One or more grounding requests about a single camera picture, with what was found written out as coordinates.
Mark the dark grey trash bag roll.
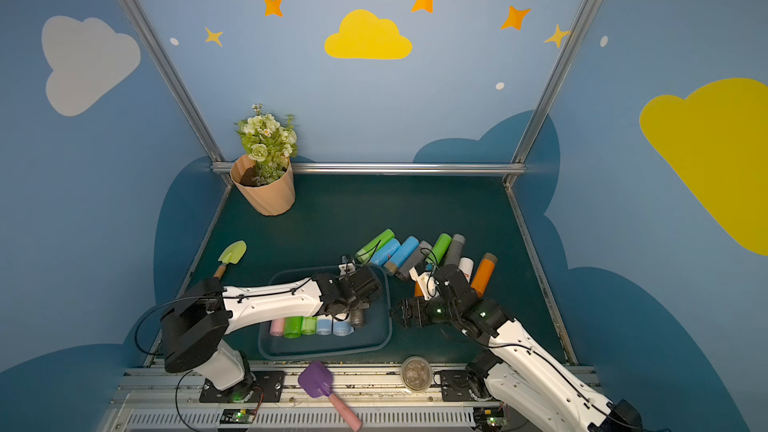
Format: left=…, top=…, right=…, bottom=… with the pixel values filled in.
left=349, top=308, right=365, bottom=329

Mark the white roll red label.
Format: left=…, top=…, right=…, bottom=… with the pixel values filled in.
left=332, top=319, right=354, bottom=337

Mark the white blue trash bag roll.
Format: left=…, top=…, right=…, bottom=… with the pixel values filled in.
left=315, top=316, right=333, bottom=336

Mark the green trash bag roll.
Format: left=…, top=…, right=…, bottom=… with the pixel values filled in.
left=283, top=316, right=303, bottom=339

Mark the pink trash bag roll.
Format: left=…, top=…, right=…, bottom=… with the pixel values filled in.
left=269, top=318, right=285, bottom=337

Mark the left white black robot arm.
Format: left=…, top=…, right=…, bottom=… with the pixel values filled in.
left=161, top=266, right=384, bottom=391

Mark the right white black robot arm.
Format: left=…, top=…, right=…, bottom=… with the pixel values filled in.
left=391, top=265, right=644, bottom=431

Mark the white roll blue end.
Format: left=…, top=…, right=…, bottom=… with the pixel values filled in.
left=458, top=257, right=474, bottom=282

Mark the teal plastic storage box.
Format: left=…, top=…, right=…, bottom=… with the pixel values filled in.
left=257, top=265, right=392, bottom=361

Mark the grey roll on right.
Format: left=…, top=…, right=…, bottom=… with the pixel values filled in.
left=443, top=234, right=466, bottom=266

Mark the round clear lid dish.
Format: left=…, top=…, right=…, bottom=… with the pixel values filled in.
left=401, top=356, right=433, bottom=392

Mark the right circuit board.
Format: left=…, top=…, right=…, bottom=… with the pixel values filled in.
left=473, top=407, right=508, bottom=432

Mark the circuit board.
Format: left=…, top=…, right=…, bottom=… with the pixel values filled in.
left=473, top=407, right=508, bottom=432
left=220, top=409, right=257, bottom=425

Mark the beige flower pot with plant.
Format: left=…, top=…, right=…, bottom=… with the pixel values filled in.
left=230, top=104, right=298, bottom=216

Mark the left circuit board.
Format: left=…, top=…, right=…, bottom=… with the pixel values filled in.
left=220, top=409, right=257, bottom=425

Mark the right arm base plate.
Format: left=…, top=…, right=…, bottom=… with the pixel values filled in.
left=437, top=370, right=492, bottom=402

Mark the purple toy shovel pink handle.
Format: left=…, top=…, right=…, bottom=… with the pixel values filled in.
left=298, top=361, right=363, bottom=432

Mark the green trowel wooden handle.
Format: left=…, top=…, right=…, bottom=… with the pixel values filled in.
left=214, top=240, right=247, bottom=279

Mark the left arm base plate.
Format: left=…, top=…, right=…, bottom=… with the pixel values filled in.
left=199, top=370, right=286, bottom=404

